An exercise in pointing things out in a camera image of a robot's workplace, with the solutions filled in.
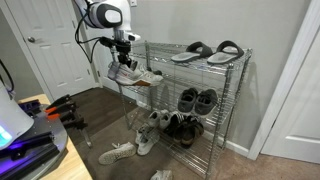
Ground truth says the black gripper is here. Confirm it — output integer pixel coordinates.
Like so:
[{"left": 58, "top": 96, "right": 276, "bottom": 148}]
[{"left": 108, "top": 39, "right": 134, "bottom": 70}]

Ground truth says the dark grey sneaker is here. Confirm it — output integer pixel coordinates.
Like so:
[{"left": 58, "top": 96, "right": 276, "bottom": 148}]
[
  {"left": 176, "top": 87, "right": 199, "bottom": 114},
  {"left": 194, "top": 88, "right": 219, "bottom": 116}
]

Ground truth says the white Nike running shoe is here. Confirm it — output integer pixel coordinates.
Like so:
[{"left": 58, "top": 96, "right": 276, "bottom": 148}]
[
  {"left": 97, "top": 141, "right": 138, "bottom": 166},
  {"left": 149, "top": 169, "right": 174, "bottom": 180}
]

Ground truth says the worn grey white sneaker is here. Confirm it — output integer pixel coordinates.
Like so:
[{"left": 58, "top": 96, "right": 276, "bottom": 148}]
[
  {"left": 136, "top": 129, "right": 161, "bottom": 157},
  {"left": 134, "top": 126, "right": 148, "bottom": 145}
]

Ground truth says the black Nike sneaker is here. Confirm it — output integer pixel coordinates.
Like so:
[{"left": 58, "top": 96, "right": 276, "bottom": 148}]
[{"left": 146, "top": 67, "right": 164, "bottom": 76}]

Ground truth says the brown black shoe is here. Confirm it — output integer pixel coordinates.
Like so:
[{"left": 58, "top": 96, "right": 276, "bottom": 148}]
[
  {"left": 181, "top": 115, "right": 205, "bottom": 150},
  {"left": 172, "top": 120, "right": 194, "bottom": 145}
]

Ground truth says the white sneaker with gum sole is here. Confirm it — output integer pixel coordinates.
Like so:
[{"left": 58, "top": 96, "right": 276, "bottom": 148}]
[
  {"left": 106, "top": 60, "right": 123, "bottom": 81},
  {"left": 114, "top": 62, "right": 165, "bottom": 88}
]

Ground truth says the white door frame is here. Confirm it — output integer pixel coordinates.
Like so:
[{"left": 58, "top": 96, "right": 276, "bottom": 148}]
[{"left": 247, "top": 0, "right": 320, "bottom": 162}]

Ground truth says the black orange bar clamp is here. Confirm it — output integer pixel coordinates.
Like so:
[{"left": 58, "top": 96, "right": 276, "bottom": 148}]
[
  {"left": 44, "top": 102, "right": 77, "bottom": 116},
  {"left": 46, "top": 111, "right": 93, "bottom": 149},
  {"left": 44, "top": 93, "right": 73, "bottom": 110}
]

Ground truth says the chrome wire shoe rack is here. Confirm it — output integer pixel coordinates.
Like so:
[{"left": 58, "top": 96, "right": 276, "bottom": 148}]
[{"left": 109, "top": 41, "right": 254, "bottom": 179}]

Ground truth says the white door with knob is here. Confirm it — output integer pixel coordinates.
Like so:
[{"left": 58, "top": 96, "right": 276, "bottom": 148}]
[{"left": 3, "top": 0, "right": 98, "bottom": 102}]

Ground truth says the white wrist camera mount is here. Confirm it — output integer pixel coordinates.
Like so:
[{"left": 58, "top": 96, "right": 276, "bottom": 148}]
[{"left": 123, "top": 32, "right": 142, "bottom": 42}]

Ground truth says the round grey mounting plate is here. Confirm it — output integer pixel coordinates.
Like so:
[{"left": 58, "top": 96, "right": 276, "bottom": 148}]
[{"left": 0, "top": 104, "right": 70, "bottom": 180}]

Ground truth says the white sneaker with blue insole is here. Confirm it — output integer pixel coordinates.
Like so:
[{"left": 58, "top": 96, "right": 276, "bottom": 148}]
[
  {"left": 146, "top": 110, "right": 163, "bottom": 129},
  {"left": 158, "top": 109, "right": 173, "bottom": 131}
]

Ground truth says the black strapped arm cable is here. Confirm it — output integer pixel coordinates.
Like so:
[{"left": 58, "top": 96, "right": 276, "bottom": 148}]
[{"left": 0, "top": 58, "right": 15, "bottom": 93}]

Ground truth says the black shoe with white stripes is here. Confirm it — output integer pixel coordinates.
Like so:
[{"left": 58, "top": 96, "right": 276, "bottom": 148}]
[{"left": 163, "top": 111, "right": 185, "bottom": 136}]

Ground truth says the black slide sandal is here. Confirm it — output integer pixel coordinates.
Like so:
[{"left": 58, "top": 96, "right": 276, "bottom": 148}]
[
  {"left": 206, "top": 40, "right": 246, "bottom": 65},
  {"left": 170, "top": 41, "right": 214, "bottom": 63}
]

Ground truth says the black aluminium extrusion bar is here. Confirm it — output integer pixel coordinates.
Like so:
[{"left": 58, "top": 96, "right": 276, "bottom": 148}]
[
  {"left": 18, "top": 99, "right": 42, "bottom": 117},
  {"left": 0, "top": 130, "right": 56, "bottom": 158},
  {"left": 0, "top": 143, "right": 62, "bottom": 180}
]

